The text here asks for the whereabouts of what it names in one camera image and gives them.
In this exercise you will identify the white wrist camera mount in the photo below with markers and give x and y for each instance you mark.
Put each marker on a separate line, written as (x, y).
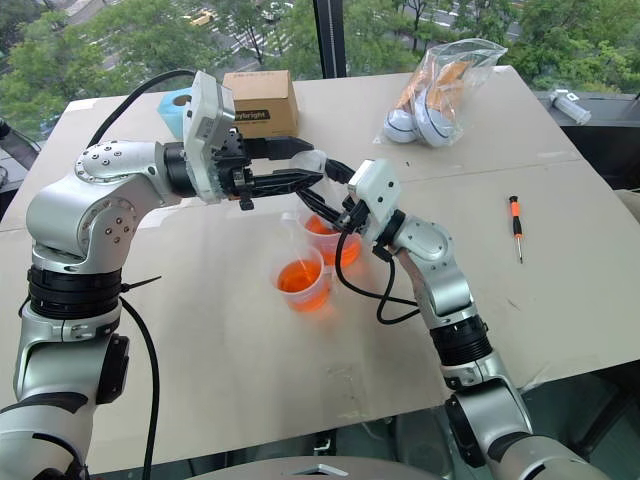
(377, 187)
(206, 125)

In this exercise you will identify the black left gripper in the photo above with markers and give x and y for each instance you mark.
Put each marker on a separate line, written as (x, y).
(231, 172)

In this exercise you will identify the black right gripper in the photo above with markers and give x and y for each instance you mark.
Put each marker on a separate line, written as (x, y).
(357, 215)

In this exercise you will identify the white cylindrical device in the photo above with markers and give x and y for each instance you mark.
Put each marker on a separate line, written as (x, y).
(571, 108)

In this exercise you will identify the brown cardboard box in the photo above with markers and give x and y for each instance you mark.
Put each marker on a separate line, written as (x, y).
(267, 102)

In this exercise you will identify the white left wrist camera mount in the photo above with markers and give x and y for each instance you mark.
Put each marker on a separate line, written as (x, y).
(206, 125)

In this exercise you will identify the orange black screwdriver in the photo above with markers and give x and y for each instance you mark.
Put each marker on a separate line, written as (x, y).
(515, 225)

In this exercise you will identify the clear plastic bag with shoes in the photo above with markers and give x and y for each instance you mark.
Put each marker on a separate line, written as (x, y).
(440, 100)

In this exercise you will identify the black window ledge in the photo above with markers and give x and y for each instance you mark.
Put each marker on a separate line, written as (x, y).
(605, 140)

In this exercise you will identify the black zip tie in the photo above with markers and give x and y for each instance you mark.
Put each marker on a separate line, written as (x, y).
(142, 283)

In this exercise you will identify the black window post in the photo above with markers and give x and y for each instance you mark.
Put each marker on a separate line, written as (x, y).
(330, 37)

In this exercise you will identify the brown cardboard sheet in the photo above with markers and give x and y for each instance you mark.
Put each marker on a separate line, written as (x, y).
(240, 350)
(340, 115)

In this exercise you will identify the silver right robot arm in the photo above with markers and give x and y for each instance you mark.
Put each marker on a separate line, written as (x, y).
(440, 280)

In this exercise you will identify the clear cup with red liquid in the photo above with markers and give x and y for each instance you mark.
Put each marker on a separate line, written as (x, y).
(345, 250)
(301, 287)

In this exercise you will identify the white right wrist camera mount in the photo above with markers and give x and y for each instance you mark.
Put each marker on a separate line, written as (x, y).
(377, 187)

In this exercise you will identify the grey rounded robot torso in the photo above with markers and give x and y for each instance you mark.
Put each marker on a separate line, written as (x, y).
(320, 469)

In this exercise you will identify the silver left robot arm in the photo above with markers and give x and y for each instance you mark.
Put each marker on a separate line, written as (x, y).
(75, 210)

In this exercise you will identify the light blue tissue box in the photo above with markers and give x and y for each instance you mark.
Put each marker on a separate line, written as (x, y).
(172, 112)

